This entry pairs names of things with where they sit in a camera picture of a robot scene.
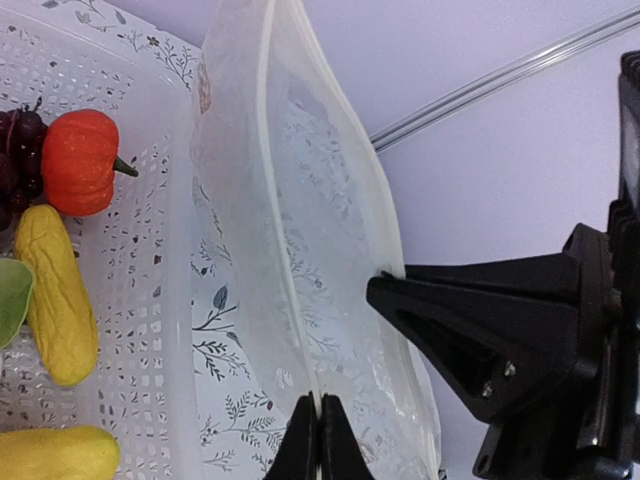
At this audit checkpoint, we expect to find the white plastic mesh basket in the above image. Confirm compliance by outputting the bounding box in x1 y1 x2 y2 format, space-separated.
1 1 203 479

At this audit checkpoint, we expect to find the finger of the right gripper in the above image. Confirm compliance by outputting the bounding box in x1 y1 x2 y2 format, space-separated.
366 276 600 423
405 253 580 304

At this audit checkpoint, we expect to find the white cauliflower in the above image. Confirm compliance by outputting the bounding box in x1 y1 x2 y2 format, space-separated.
0 258 35 349

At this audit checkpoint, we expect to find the dark red grape bunch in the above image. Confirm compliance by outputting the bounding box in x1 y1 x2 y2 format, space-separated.
1 96 48 231

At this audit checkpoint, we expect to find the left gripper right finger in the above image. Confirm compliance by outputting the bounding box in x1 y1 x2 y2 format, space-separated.
319 395 373 480

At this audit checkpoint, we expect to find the clear zip top bag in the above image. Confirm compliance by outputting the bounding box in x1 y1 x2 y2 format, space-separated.
191 1 440 479

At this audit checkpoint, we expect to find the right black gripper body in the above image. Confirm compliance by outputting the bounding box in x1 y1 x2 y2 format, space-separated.
472 51 639 479

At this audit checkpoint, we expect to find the floral patterned table mat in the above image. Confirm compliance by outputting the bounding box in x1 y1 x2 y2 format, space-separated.
39 0 311 480

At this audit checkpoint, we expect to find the yellow squash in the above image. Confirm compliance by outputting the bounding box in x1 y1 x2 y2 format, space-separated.
1 426 120 479
14 205 99 387

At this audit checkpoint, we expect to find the yellow squash left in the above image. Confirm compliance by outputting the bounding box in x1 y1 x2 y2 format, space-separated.
1 426 120 479

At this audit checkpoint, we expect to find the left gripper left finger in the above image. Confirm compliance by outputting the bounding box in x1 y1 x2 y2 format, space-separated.
267 393 320 480

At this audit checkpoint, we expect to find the orange mini pumpkin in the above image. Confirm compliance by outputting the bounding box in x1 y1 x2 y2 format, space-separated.
41 109 138 217

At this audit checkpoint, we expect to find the right aluminium frame post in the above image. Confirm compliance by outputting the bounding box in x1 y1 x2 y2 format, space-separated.
371 6 639 153

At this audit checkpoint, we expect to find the yellow squash right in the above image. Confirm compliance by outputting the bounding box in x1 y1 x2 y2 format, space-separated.
14 205 99 387

